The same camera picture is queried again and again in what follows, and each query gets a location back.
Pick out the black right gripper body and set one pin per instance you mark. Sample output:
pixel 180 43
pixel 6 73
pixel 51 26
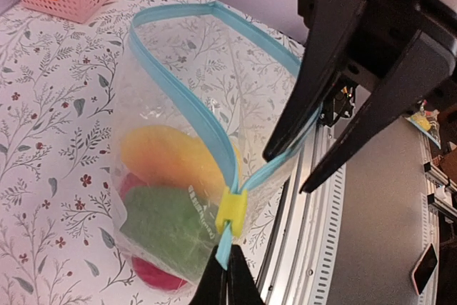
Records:
pixel 385 29

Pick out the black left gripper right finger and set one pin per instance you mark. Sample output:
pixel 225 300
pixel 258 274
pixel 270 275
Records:
pixel 241 286

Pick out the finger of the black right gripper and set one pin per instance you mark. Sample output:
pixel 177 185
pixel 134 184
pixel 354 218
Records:
pixel 334 23
pixel 422 66

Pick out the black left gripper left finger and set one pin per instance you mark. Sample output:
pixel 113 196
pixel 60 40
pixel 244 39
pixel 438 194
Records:
pixel 213 284

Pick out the red toy pomegranate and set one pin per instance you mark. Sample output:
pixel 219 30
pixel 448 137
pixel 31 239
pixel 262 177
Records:
pixel 155 277

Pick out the green toy pepper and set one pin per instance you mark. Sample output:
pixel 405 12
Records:
pixel 172 228

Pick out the orange toy fruit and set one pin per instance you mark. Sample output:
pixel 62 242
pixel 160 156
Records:
pixel 161 155

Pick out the clear zip top bag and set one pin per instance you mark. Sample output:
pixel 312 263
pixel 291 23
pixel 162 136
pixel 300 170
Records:
pixel 208 72

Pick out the red toy bell pepper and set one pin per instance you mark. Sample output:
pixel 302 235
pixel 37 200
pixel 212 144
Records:
pixel 129 182

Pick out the bag of toy fruit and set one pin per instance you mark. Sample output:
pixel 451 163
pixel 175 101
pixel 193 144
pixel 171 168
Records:
pixel 427 123

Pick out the pink smartphone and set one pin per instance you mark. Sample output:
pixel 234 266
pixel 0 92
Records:
pixel 424 269

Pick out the floral tablecloth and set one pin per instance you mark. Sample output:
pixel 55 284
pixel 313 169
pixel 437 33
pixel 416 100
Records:
pixel 57 100

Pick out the aluminium table front rail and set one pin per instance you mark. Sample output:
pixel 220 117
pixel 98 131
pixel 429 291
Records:
pixel 357 238

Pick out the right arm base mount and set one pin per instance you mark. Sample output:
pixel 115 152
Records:
pixel 339 103

